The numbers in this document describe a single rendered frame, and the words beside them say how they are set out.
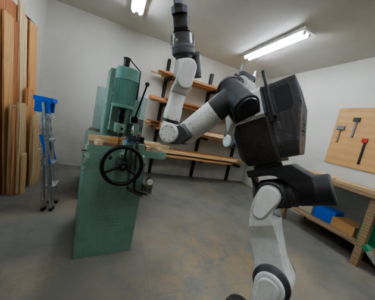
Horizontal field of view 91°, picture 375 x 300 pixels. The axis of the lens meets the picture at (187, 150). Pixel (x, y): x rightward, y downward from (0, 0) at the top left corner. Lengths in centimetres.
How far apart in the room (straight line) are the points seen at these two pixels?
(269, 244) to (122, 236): 124
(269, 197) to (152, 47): 373
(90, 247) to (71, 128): 262
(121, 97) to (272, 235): 131
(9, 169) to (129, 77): 180
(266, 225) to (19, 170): 262
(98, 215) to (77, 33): 325
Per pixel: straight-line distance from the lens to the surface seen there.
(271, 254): 91
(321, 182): 81
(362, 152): 364
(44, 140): 228
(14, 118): 272
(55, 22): 423
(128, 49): 407
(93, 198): 158
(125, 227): 176
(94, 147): 146
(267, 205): 81
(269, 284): 91
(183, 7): 79
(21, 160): 285
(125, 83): 155
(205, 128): 69
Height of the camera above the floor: 116
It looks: 7 degrees down
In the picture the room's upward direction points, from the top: 12 degrees clockwise
